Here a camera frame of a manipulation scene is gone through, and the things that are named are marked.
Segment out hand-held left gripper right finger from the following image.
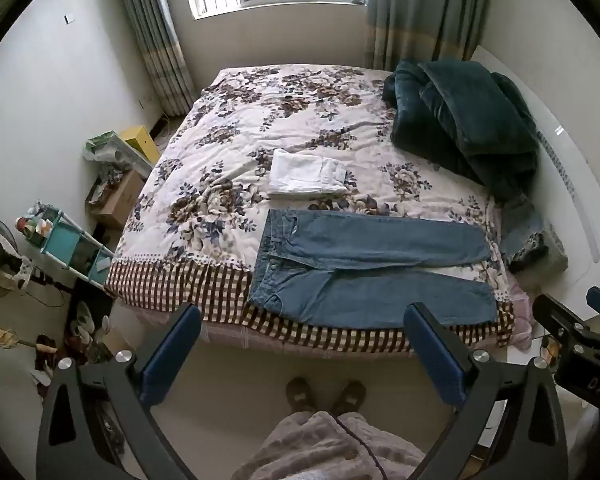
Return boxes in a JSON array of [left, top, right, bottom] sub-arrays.
[[403, 302, 570, 480]]

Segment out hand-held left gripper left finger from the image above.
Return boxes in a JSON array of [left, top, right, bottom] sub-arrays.
[[36, 303, 203, 480]]

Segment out blue denim pants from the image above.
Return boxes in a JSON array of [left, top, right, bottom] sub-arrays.
[[248, 208, 499, 329]]

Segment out folded white pants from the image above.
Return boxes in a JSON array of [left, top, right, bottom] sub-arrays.
[[267, 149, 348, 198]]

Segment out pink bed sheet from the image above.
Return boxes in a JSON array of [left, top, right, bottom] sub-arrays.
[[499, 280, 534, 352]]

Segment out patterned pillow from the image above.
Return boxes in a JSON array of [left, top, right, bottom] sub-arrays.
[[500, 195, 570, 275]]

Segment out pair of white shoes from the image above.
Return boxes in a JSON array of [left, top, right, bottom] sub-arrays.
[[73, 301, 112, 346]]

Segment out brown slipper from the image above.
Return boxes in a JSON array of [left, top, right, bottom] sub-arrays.
[[285, 377, 317, 414], [329, 379, 367, 415]]

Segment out person's robe-covered legs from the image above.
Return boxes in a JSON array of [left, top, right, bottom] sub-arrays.
[[230, 410, 427, 480]]

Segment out teal storage cart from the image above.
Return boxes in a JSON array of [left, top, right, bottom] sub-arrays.
[[15, 202, 116, 287]]

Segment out cardboard box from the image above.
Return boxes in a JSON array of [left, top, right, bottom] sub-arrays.
[[86, 169, 147, 230]]

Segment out standing fan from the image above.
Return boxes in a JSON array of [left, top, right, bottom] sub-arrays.
[[0, 217, 33, 300]]

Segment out green and white package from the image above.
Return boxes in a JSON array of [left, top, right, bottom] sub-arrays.
[[83, 130, 154, 170]]

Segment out yellow box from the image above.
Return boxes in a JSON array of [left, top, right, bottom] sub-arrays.
[[119, 124, 161, 164]]

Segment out dark green plush blanket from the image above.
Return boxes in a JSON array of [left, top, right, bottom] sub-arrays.
[[382, 59, 540, 201]]

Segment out floral bed quilt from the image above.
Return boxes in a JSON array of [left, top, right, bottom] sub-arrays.
[[103, 63, 518, 356]]

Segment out grey striped curtain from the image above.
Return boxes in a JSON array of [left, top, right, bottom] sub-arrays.
[[112, 0, 199, 117], [364, 0, 496, 75]]

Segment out dark cable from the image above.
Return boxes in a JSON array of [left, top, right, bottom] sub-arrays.
[[336, 412, 392, 480]]

